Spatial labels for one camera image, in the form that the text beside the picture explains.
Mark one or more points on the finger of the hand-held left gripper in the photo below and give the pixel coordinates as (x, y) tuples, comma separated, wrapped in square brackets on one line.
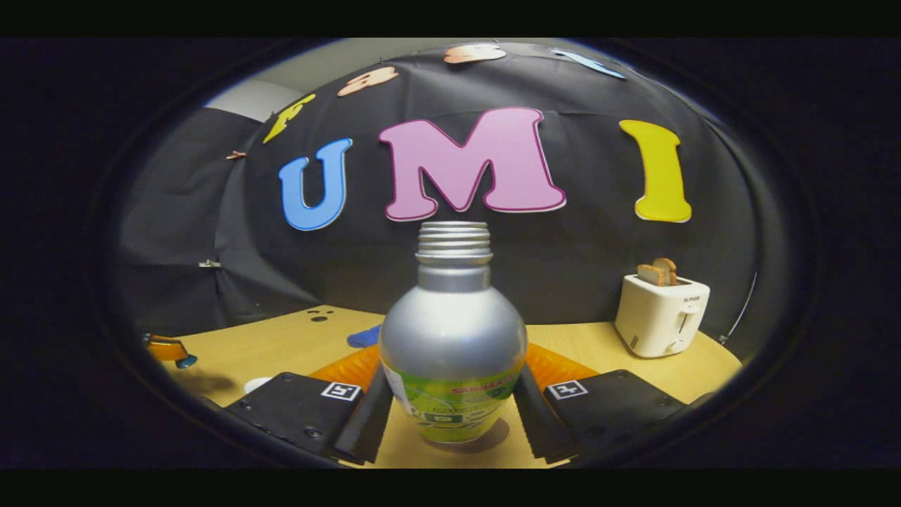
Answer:
[(167, 348)]

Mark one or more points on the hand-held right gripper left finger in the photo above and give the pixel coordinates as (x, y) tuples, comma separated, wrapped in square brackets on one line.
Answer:
[(366, 422)]

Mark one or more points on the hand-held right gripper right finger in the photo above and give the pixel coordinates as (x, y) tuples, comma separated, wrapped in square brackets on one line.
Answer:
[(535, 422)]

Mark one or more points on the teal teacup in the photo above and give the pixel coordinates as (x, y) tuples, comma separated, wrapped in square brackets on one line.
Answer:
[(257, 385)]

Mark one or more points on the silver green-label water bottle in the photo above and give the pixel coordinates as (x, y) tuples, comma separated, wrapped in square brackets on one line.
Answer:
[(454, 331)]

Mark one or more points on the blue towel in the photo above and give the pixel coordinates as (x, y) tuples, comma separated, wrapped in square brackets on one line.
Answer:
[(366, 336)]

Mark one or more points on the metal clip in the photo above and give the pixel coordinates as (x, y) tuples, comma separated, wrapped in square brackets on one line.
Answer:
[(209, 264)]

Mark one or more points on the white toaster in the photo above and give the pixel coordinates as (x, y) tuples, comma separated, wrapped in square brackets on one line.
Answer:
[(658, 317)]

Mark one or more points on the black backdrop cloth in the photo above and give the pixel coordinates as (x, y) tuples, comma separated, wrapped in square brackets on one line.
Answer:
[(563, 253)]

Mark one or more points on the toast slices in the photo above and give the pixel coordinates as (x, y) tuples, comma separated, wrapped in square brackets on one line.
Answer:
[(656, 272)]

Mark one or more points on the pink clip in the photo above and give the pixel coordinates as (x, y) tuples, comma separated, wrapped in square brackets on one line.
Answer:
[(236, 155)]

